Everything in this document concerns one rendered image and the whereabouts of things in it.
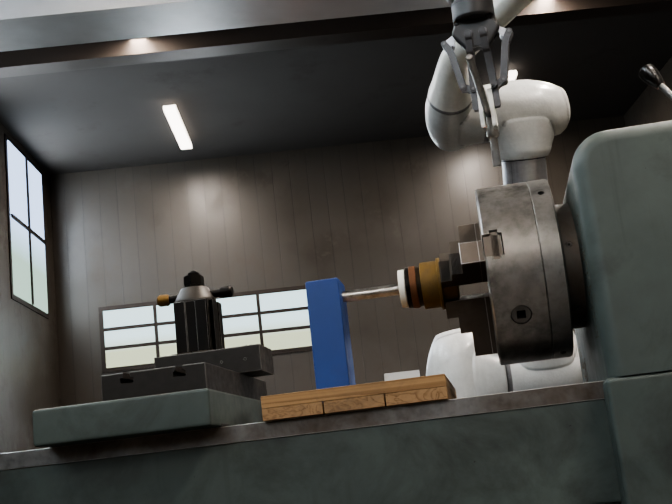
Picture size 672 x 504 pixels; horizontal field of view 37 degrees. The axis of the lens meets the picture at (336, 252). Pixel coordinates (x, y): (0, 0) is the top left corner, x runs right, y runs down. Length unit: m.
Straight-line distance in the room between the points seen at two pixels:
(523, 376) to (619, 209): 0.84
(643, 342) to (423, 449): 0.38
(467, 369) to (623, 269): 0.83
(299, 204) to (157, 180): 1.66
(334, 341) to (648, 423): 0.55
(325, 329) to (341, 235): 9.78
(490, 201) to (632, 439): 0.46
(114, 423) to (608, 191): 0.86
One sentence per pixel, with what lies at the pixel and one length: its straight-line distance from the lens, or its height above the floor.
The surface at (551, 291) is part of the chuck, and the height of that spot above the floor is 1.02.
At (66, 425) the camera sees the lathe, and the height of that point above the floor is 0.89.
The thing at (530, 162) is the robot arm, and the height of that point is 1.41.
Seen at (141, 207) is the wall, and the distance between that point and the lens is 11.85.
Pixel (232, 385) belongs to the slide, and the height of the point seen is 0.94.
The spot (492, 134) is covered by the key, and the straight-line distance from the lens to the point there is 1.85.
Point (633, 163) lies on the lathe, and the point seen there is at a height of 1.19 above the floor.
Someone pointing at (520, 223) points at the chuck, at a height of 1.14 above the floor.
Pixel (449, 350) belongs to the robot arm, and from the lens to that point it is 2.38.
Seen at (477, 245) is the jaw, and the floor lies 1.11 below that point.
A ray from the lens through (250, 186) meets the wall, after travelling 11.75.
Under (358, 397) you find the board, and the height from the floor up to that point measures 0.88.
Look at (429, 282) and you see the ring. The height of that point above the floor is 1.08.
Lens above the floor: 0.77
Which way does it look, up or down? 12 degrees up
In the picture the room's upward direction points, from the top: 6 degrees counter-clockwise
